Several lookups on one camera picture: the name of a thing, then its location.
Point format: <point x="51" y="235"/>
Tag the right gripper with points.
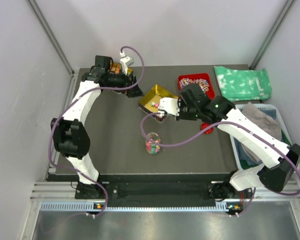
<point x="181" y="117"/>

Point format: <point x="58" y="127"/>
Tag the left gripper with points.
<point x="132" y="92"/>

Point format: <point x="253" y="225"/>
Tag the speckled tin pastel star candies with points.
<point x="149" y="103"/>

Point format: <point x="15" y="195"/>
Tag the clear glass jar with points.
<point x="150" y="145"/>

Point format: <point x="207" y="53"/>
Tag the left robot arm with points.
<point x="70" y="137"/>

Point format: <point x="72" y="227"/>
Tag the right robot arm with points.
<point x="279" y="160"/>

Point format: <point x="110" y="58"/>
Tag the gold tin translucent star candies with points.
<point x="118" y="68"/>

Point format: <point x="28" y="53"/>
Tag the red round lid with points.
<point x="205" y="125"/>

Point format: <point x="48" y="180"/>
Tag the red box of lollipops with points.
<point x="202" y="79"/>

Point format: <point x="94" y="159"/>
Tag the white laundry basket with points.
<point x="240" y="155"/>

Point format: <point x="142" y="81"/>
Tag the green white cloth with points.
<point x="243" y="85"/>

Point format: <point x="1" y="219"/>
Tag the blue cloth in basket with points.
<point x="245" y="155"/>

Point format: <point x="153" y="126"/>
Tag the grey cloth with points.
<point x="266" y="120"/>

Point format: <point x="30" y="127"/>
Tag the green cloth in basket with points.
<point x="244" y="161"/>

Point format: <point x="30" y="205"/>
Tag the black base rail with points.
<point x="160" y="190"/>

